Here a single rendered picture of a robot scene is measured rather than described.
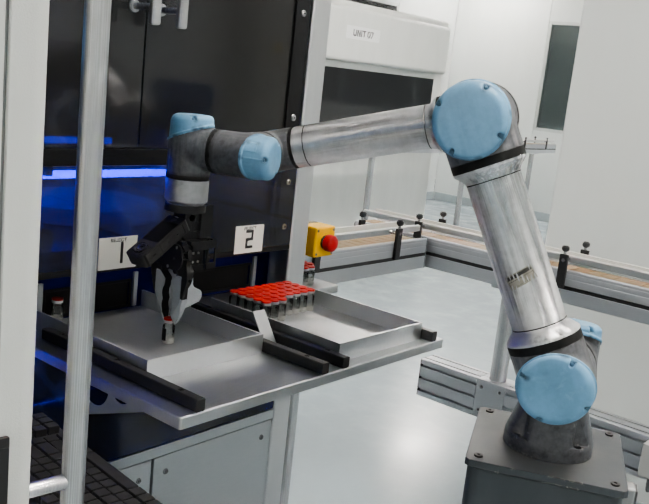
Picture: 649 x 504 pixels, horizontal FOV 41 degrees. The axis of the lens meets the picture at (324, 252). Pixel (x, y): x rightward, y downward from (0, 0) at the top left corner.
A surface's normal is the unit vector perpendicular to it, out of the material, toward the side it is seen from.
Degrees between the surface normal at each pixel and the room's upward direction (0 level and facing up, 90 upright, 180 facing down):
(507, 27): 90
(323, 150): 110
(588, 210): 90
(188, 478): 90
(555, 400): 97
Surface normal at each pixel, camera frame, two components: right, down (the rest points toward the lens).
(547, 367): -0.27, 0.28
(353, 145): -0.25, 0.49
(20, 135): 0.68, 0.22
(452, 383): -0.64, 0.08
